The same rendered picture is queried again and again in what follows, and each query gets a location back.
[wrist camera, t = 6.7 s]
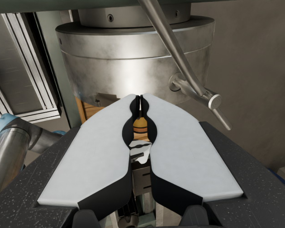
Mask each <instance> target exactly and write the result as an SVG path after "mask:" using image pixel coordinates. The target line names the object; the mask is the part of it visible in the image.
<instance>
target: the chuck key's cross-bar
mask: <svg viewBox="0 0 285 228"><path fill-rule="evenodd" d="M138 2H139V3H140V5H141V7H142V8H143V10H144V12H145V13H146V15H147V17H148V18H149V20H150V21H151V23H152V25H153V27H154V28H155V30H156V32H157V33H158V35H159V37H160V38H161V40H162V41H163V43H164V45H165V46H166V48H167V50H168V52H169V53H170V55H171V56H172V58H173V60H174V61H175V63H176V65H177V66H178V68H179V70H180V71H181V73H182V75H183V76H184V78H185V79H186V81H187V82H188V83H189V85H190V86H191V87H192V88H193V90H194V91H195V92H196V93H197V95H198V96H199V97H201V96H203V95H204V94H205V93H206V89H205V88H204V87H203V86H202V84H201V83H200V81H199V80H198V79H197V77H196V76H195V74H194V73H193V71H192V69H191V67H190V65H189V63H188V61H187V59H186V57H185V55H184V53H183V51H182V49H181V47H180V45H179V43H178V41H177V39H176V37H175V35H174V33H173V31H172V29H171V27H170V25H169V23H168V21H167V19H166V17H165V15H164V13H163V11H162V9H161V7H160V5H159V3H158V1H157V0H138ZM209 110H210V111H211V112H212V113H213V115H214V116H215V117H216V118H217V120H218V121H219V122H220V123H221V124H222V126H223V127H224V128H225V129H226V130H230V129H232V125H231V124H230V123H229V121H228V120H227V118H226V117H225V116H224V114H223V113H222V111H221V110H220V109H219V107H218V108H216V109H213V110H211V109H209Z"/></svg>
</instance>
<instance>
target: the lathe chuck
mask: <svg viewBox="0 0 285 228"><path fill-rule="evenodd" d="M212 44H213V42H212V43H210V44H209V45H207V46H206V47H203V48H200V49H197V50H194V51H191V52H185V53H184V55H185V57H186V59H187V61H188V63H189V65H190V67H191V69H192V71H193V73H194V74H195V76H196V77H197V79H198V80H199V81H200V83H201V84H202V86H203V87H205V86H206V82H207V76H208V70H209V62H210V56H211V50H212ZM61 53H62V57H63V61H64V64H65V68H66V72H67V76H68V79H69V83H70V86H71V90H72V93H73V94H74V96H75V97H77V98H78V99H79V100H81V101H83V102H85V103H87V104H90V105H92V106H96V107H99V108H100V107H101V105H100V100H97V98H96V95H98V93H103V94H111V95H117V98H121V99H122V98H124V97H125V96H127V95H129V94H136V95H139V96H140V95H143V94H145V93H149V94H151V95H154V96H156V97H158V98H160V99H162V100H165V101H167V102H169V103H171V104H173V105H177V104H180V103H182V102H185V101H187V100H189V99H191V98H190V97H189V96H187V95H186V94H184V93H182V91H181V88H180V89H179V90H176V91H172V90H170V88H169V85H168V84H169V80H170V78H171V76H172V75H173V74H175V73H177V72H181V71H180V70H179V68H178V66H177V65H176V63H175V61H174V60H173V58H172V56H171V55H169V56H162V57H150V58H135V59H102V58H90V57H80V56H75V55H71V54H69V53H66V52H64V51H62V50H61Z"/></svg>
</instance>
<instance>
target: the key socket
mask: <svg viewBox="0 0 285 228"><path fill-rule="evenodd" d="M177 76H178V77H179V78H181V79H183V80H185V78H184V76H183V75H182V73H181V72H177V73H175V74H173V75H172V76H171V78H170V80H169V84H168V85H169V88H170V90H172V91H176V90H179V89H180V88H179V87H176V86H175V85H174V84H173V83H172V82H173V81H174V80H175V79H176V77H177Z"/></svg>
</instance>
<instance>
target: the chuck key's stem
mask: <svg viewBox="0 0 285 228"><path fill-rule="evenodd" d="M172 83H173V84H174V85H175V86H176V87H179V88H181V91H182V93H184V94H186V95H187V96H189V97H190V98H192V99H194V100H196V101H198V102H199V103H201V104H202V105H204V106H206V107H207V108H209V109H211V110H213V109H216V108H218V107H219V106H220V104H221V102H222V96H221V95H220V94H218V93H216V92H214V91H211V90H209V89H207V88H205V87H204V88H205V89H206V93H205V94H204V95H203V96H201V97H199V96H198V95H197V93H196V92H195V91H194V90H193V88H192V87H191V86H190V85H189V83H188V82H187V81H185V80H183V79H181V78H179V77H178V76H177V77H176V79H175V80H174V81H173V82H172Z"/></svg>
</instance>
